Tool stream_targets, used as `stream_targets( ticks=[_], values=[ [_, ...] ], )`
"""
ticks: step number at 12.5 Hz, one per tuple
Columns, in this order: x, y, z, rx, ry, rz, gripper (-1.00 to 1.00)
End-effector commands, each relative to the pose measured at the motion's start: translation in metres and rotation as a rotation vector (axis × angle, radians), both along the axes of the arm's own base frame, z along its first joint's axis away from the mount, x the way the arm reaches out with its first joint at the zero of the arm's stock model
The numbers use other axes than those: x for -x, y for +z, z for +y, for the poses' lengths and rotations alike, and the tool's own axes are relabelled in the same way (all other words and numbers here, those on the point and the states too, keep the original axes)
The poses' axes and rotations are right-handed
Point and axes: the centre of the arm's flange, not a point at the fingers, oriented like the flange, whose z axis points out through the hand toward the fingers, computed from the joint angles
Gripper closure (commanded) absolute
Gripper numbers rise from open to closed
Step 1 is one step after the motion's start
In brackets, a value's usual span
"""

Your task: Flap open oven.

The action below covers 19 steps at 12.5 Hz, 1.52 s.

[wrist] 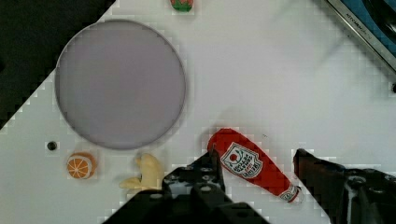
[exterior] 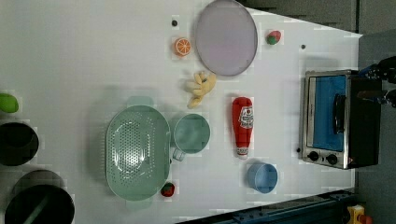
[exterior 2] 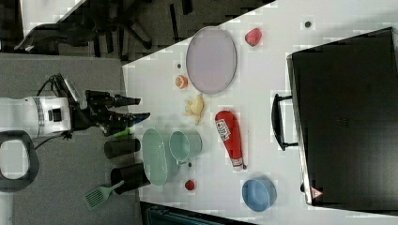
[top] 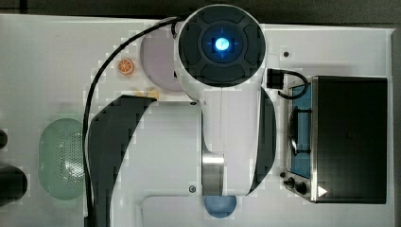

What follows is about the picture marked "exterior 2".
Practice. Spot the yellow peeled banana toy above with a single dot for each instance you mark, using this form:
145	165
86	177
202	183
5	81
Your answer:
194	108

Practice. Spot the green marker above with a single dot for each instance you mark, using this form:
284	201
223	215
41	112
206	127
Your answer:
123	133

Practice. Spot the orange half toy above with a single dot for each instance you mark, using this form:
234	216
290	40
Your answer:
181	81

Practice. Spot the dark teal bin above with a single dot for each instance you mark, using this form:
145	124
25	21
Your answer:
156	214

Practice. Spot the red strawberry toy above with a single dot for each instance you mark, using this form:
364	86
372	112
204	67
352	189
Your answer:
253	37

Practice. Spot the black cylinder holder lower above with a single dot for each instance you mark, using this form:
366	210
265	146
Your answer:
133	177

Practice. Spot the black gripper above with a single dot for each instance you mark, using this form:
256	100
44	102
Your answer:
97	113

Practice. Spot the black cylinder holder upper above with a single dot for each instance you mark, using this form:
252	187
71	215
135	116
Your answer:
119	148

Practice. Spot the black office chair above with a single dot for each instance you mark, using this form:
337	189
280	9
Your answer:
49	23

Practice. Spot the black cylinder holder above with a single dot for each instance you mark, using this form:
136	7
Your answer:
133	177
119	148

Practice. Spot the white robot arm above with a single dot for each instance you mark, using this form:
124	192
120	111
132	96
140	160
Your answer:
25	119

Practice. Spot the red ketchup bottle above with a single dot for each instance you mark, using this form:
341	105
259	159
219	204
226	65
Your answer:
227	126

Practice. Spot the lavender oval plate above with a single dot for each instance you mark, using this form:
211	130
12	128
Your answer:
211	60

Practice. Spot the light green dish rack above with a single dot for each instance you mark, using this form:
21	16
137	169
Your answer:
159	164

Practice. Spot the blue bowl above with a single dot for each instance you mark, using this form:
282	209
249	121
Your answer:
259	193

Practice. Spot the green spatula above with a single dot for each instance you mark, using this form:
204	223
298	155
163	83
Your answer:
99	195

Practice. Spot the small red tomato toy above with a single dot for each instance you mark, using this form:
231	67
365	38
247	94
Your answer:
189	185

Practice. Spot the light green cup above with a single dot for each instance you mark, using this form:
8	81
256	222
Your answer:
185	145

